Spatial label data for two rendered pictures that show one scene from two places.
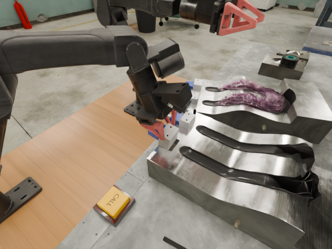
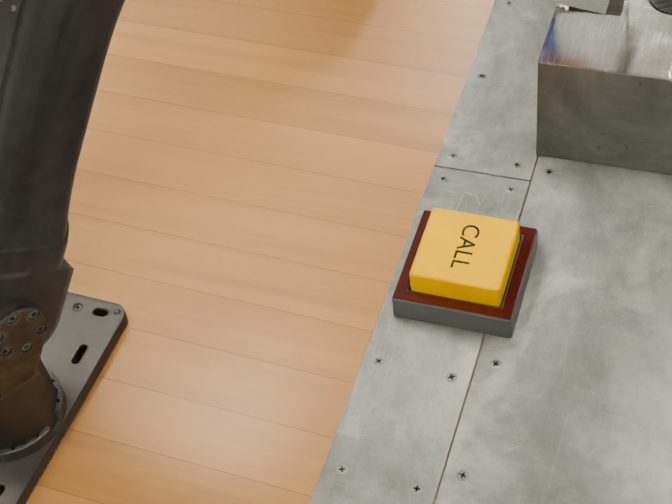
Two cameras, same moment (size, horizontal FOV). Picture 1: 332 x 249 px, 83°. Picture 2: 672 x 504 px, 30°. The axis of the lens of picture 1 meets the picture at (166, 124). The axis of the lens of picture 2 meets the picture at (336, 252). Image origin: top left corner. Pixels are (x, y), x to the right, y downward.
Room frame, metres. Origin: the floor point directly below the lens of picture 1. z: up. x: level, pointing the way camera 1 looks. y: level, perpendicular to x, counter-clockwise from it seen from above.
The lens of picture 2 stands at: (-0.28, 0.29, 1.46)
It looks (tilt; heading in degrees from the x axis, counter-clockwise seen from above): 49 degrees down; 352
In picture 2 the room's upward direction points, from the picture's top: 9 degrees counter-clockwise
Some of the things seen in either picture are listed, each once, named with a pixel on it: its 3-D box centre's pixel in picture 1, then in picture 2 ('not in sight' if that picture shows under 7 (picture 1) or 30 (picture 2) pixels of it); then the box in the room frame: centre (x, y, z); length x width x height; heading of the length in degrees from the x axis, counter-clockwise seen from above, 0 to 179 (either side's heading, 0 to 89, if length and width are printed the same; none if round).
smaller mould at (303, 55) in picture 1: (291, 57); not in sight; (1.13, -0.78, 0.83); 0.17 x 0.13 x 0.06; 57
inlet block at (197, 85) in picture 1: (187, 85); not in sight; (0.76, -0.10, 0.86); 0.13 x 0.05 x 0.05; 74
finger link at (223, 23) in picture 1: (237, 19); not in sight; (0.49, -0.17, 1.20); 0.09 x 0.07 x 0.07; 55
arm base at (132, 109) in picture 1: (143, 95); not in sight; (0.70, 0.10, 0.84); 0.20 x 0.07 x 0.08; 145
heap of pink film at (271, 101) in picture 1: (251, 93); not in sight; (0.63, -0.34, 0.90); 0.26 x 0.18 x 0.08; 74
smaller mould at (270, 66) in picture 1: (281, 67); not in sight; (0.98, -0.64, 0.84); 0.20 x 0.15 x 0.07; 57
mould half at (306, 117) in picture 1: (249, 101); not in sight; (0.64, -0.35, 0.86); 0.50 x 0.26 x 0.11; 74
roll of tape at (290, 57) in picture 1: (289, 60); not in sight; (0.96, -0.65, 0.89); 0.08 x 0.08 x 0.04
